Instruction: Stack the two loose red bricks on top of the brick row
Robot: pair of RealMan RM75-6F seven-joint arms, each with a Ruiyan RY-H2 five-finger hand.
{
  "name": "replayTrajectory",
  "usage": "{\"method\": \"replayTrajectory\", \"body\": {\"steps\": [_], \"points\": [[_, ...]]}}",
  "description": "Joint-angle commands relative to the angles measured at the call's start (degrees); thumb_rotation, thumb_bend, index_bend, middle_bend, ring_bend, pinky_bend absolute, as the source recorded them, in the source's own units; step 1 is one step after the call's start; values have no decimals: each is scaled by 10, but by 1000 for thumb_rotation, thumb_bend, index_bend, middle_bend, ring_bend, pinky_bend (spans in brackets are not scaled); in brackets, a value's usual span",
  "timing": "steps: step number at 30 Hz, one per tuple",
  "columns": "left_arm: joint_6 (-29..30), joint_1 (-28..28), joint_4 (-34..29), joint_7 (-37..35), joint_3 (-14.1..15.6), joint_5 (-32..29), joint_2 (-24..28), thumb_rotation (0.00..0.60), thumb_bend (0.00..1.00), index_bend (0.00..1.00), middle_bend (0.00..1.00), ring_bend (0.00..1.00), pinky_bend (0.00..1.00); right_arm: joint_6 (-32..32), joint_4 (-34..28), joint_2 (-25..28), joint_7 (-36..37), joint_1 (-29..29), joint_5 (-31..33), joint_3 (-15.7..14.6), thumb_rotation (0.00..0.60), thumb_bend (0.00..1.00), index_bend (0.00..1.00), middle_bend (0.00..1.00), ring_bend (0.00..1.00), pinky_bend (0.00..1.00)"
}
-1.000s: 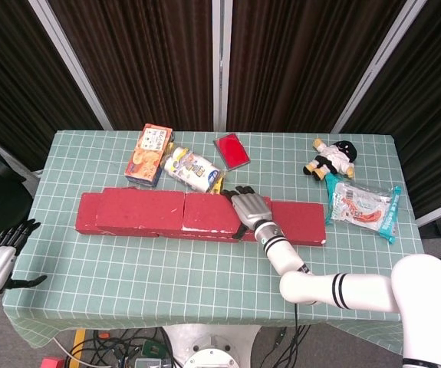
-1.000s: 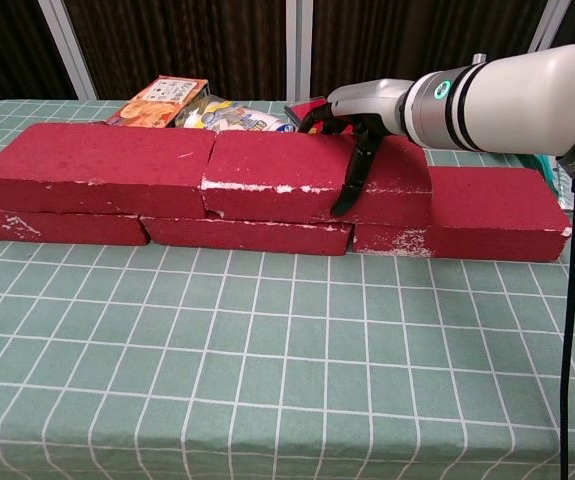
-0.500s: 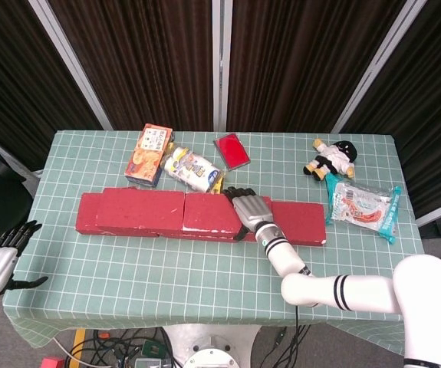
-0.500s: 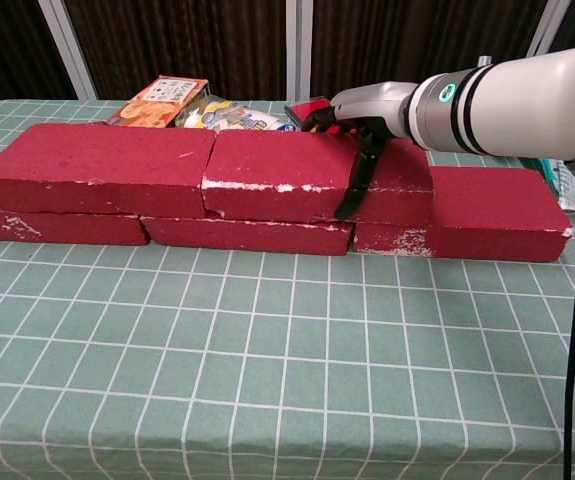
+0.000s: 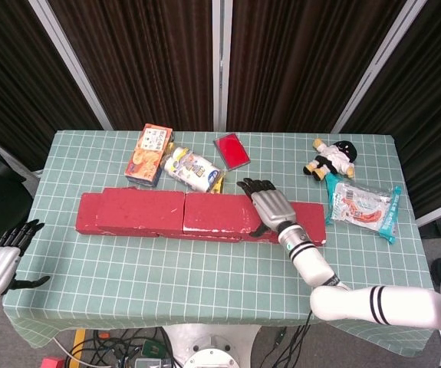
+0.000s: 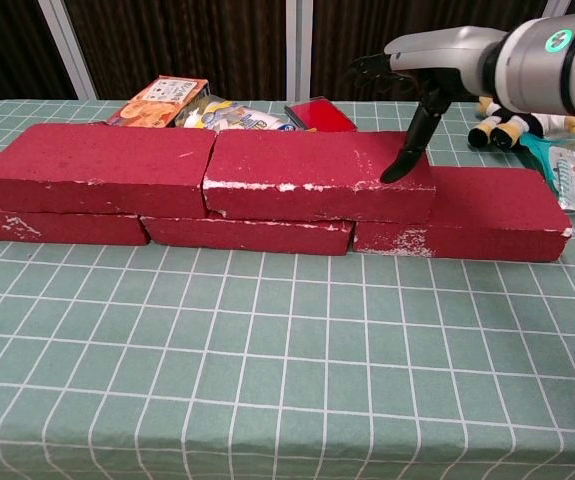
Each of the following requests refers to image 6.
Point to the red brick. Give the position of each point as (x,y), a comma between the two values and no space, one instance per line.
(102,160)
(307,162)
(497,210)
(247,237)
(67,229)

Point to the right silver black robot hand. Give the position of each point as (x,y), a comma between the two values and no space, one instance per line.
(442,47)

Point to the green grid tablecloth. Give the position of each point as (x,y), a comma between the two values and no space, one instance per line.
(267,350)

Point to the black and white plush toy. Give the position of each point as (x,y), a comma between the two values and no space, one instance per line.
(504,131)

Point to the upright aluminium frame post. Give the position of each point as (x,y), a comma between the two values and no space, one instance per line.
(298,50)

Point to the teal plastic package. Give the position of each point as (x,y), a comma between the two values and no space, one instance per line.
(542,155)

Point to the white plastic tissue pack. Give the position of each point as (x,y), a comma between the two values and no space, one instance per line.
(237,117)

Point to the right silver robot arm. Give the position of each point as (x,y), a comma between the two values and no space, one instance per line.
(547,65)

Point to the orange and blue snack box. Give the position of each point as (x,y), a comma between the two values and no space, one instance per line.
(159,105)

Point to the slanted aluminium frame post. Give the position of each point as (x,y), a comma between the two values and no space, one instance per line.
(559,6)
(67,45)

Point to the red ink stamp pad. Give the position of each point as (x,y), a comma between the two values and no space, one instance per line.
(323,116)

